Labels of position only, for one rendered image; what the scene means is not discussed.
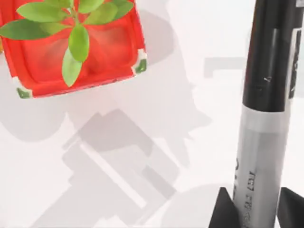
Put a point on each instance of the red square plant pot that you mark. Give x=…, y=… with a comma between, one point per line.
x=104, y=54

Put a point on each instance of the green leafy plant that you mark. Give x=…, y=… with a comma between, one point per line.
x=76, y=31

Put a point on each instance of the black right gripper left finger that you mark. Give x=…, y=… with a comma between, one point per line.
x=223, y=211

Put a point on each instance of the black and grey marker pen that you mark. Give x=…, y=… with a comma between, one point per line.
x=263, y=107

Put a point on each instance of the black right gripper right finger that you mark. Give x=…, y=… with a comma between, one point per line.
x=291, y=209

